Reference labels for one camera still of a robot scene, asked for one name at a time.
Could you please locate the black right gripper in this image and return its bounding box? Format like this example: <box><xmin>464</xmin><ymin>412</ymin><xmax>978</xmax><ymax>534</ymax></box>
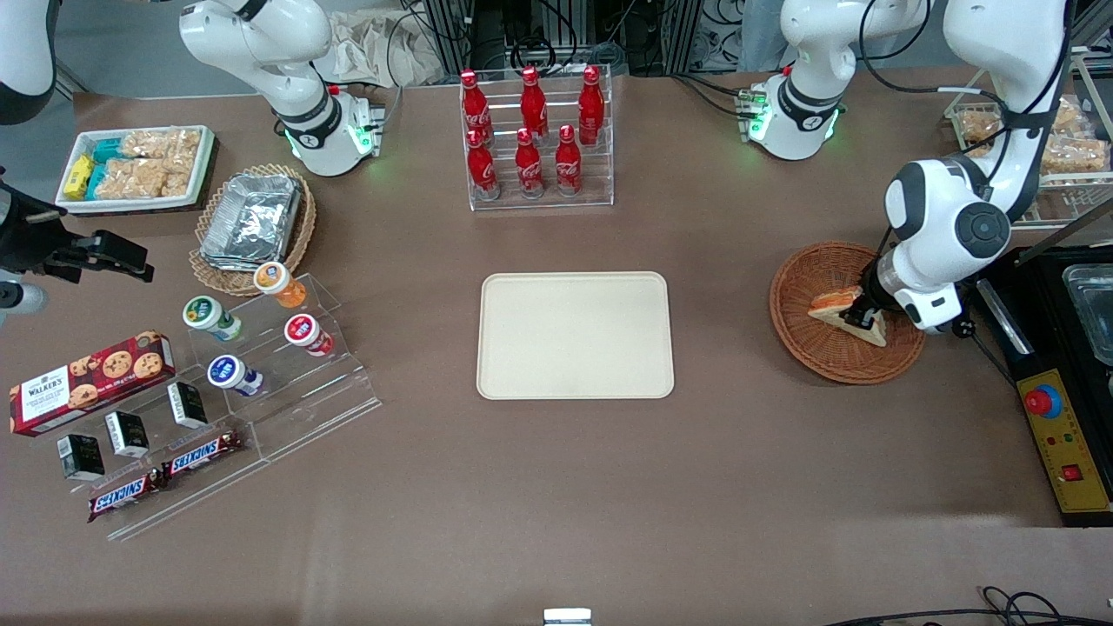
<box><xmin>0</xmin><ymin>170</ymin><xmax>157</xmax><ymax>284</ymax></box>

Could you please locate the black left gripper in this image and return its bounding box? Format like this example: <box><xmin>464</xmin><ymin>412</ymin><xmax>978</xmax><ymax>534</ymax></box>
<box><xmin>840</xmin><ymin>276</ymin><xmax>901</xmax><ymax>334</ymax></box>

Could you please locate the triangular sandwich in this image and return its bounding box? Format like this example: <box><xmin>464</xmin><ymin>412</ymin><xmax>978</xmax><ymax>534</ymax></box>
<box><xmin>808</xmin><ymin>285</ymin><xmax>889</xmax><ymax>348</ymax></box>

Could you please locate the brown wicker basket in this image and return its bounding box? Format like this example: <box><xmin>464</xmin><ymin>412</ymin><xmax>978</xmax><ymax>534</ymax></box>
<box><xmin>770</xmin><ymin>241</ymin><xmax>927</xmax><ymax>385</ymax></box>

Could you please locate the white rectangular snack tray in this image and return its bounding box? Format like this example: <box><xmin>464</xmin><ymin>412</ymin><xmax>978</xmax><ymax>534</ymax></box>
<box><xmin>55</xmin><ymin>124</ymin><xmax>217</xmax><ymax>216</ymax></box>

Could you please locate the light wicker basket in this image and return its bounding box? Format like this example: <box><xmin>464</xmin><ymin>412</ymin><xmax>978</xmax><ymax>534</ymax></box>
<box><xmin>189</xmin><ymin>163</ymin><xmax>317</xmax><ymax>297</ymax></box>

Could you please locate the beige plastic tray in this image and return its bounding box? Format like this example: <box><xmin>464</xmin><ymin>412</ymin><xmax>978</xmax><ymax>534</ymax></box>
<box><xmin>477</xmin><ymin>271</ymin><xmax>676</xmax><ymax>401</ymax></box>

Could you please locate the puffed rice snack pack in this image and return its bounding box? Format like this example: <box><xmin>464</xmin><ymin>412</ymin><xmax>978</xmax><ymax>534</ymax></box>
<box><xmin>94</xmin><ymin>156</ymin><xmax>194</xmax><ymax>200</ymax></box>
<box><xmin>118</xmin><ymin>129</ymin><xmax>203</xmax><ymax>163</ymax></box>

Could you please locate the green lid gum jar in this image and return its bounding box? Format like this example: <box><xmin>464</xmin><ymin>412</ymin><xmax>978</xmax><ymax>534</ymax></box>
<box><xmin>183</xmin><ymin>296</ymin><xmax>243</xmax><ymax>342</ymax></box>

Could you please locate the silver foil container stack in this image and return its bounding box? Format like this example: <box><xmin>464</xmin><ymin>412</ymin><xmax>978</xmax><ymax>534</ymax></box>
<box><xmin>199</xmin><ymin>173</ymin><xmax>303</xmax><ymax>271</ymax></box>

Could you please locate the red tartan cookie box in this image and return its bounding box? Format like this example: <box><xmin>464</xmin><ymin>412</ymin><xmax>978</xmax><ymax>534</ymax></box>
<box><xmin>9</xmin><ymin>330</ymin><xmax>177</xmax><ymax>437</ymax></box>

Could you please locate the orange lid gum jar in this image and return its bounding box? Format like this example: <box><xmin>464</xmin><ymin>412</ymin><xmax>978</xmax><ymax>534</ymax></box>
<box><xmin>253</xmin><ymin>262</ymin><xmax>308</xmax><ymax>310</ymax></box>

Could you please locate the blue lid gum jar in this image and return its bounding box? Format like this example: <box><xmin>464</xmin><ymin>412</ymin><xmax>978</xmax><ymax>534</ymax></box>
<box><xmin>207</xmin><ymin>355</ymin><xmax>263</xmax><ymax>397</ymax></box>

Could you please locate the small black box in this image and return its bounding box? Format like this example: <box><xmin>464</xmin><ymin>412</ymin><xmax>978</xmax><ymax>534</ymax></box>
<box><xmin>167</xmin><ymin>382</ymin><xmax>209</xmax><ymax>430</ymax></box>
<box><xmin>57</xmin><ymin>433</ymin><xmax>106</xmax><ymax>482</ymax></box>
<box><xmin>104</xmin><ymin>411</ymin><xmax>150</xmax><ymax>459</ymax></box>

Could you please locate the black appliance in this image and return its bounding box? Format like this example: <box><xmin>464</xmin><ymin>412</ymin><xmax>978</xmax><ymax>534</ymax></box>
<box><xmin>974</xmin><ymin>246</ymin><xmax>1113</xmax><ymax>523</ymax></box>

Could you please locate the red lid gum jar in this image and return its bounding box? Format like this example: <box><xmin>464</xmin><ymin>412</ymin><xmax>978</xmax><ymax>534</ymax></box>
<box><xmin>284</xmin><ymin>314</ymin><xmax>335</xmax><ymax>357</ymax></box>

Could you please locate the Snickers chocolate bar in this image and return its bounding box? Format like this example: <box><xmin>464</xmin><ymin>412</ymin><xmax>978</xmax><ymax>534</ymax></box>
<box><xmin>87</xmin><ymin>469</ymin><xmax>168</xmax><ymax>523</ymax></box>
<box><xmin>161</xmin><ymin>429</ymin><xmax>244</xmax><ymax>482</ymax></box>

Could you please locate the bagged rice cracker pack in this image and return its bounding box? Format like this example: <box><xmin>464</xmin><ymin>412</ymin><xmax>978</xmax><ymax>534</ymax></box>
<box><xmin>956</xmin><ymin>106</ymin><xmax>1003</xmax><ymax>145</ymax></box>
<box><xmin>1052</xmin><ymin>94</ymin><xmax>1093</xmax><ymax>136</ymax></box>
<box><xmin>1039</xmin><ymin>130</ymin><xmax>1110</xmax><ymax>176</ymax></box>

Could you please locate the clear glass container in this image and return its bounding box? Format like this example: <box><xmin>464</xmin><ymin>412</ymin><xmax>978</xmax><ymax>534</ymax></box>
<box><xmin>1063</xmin><ymin>263</ymin><xmax>1113</xmax><ymax>366</ymax></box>

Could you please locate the clear acrylic step stand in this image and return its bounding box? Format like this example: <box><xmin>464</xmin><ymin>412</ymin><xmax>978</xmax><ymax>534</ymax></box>
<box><xmin>185</xmin><ymin>274</ymin><xmax>382</xmax><ymax>463</ymax></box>
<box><xmin>30</xmin><ymin>383</ymin><xmax>270</xmax><ymax>542</ymax></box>

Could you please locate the yellow emergency stop control box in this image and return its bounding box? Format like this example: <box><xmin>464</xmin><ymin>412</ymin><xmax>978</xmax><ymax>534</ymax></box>
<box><xmin>1016</xmin><ymin>369</ymin><xmax>1113</xmax><ymax>528</ymax></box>

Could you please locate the person in blue jeans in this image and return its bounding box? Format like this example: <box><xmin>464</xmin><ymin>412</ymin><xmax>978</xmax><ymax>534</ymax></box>
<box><xmin>741</xmin><ymin>0</ymin><xmax>788</xmax><ymax>72</ymax></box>

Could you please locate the crumpled beige paper bag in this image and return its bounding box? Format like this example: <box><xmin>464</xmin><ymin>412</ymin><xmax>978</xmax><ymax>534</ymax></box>
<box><xmin>315</xmin><ymin>10</ymin><xmax>444</xmax><ymax>88</ymax></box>

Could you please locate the red cola bottle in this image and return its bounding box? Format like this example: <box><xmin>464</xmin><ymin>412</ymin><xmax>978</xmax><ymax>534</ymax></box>
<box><xmin>514</xmin><ymin>128</ymin><xmax>545</xmax><ymax>200</ymax></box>
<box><xmin>459</xmin><ymin>70</ymin><xmax>495</xmax><ymax>145</ymax></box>
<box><xmin>577</xmin><ymin>65</ymin><xmax>606</xmax><ymax>147</ymax></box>
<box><xmin>519</xmin><ymin>66</ymin><xmax>550</xmax><ymax>140</ymax></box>
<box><xmin>466</xmin><ymin>129</ymin><xmax>503</xmax><ymax>203</ymax></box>
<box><xmin>555</xmin><ymin>124</ymin><xmax>583</xmax><ymax>197</ymax></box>

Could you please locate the clear acrylic bottle rack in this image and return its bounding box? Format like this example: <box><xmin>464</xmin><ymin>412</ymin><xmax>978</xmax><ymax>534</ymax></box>
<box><xmin>459</xmin><ymin>64</ymin><xmax>615</xmax><ymax>212</ymax></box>

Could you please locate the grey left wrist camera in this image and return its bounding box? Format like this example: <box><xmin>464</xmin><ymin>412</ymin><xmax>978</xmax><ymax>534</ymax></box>
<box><xmin>896</xmin><ymin>287</ymin><xmax>963</xmax><ymax>336</ymax></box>

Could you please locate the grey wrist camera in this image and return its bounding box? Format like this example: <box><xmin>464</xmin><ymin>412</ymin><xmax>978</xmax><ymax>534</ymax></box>
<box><xmin>896</xmin><ymin>287</ymin><xmax>963</xmax><ymax>336</ymax></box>
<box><xmin>0</xmin><ymin>280</ymin><xmax>50</xmax><ymax>316</ymax></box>

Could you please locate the black cable with plug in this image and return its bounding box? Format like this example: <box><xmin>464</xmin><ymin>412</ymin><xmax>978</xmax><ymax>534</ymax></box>
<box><xmin>950</xmin><ymin>315</ymin><xmax>1018</xmax><ymax>383</ymax></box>

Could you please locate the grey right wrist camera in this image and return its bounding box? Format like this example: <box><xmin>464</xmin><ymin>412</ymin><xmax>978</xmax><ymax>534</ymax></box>
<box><xmin>0</xmin><ymin>280</ymin><xmax>50</xmax><ymax>316</ymax></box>

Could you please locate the white wire basket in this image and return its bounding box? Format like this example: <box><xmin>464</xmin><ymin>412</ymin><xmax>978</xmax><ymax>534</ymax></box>
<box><xmin>946</xmin><ymin>48</ymin><xmax>1113</xmax><ymax>229</ymax></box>

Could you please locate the black arm base cable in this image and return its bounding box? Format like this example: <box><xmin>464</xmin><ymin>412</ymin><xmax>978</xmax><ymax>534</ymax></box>
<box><xmin>668</xmin><ymin>71</ymin><xmax>750</xmax><ymax>119</ymax></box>

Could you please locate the black floor cable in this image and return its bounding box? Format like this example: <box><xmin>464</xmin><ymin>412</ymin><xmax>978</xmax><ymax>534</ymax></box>
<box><xmin>822</xmin><ymin>587</ymin><xmax>1113</xmax><ymax>626</ymax></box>

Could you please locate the black equipment rack with cables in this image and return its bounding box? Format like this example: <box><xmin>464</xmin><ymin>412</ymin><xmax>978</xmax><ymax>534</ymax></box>
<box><xmin>422</xmin><ymin>0</ymin><xmax>749</xmax><ymax>76</ymax></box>

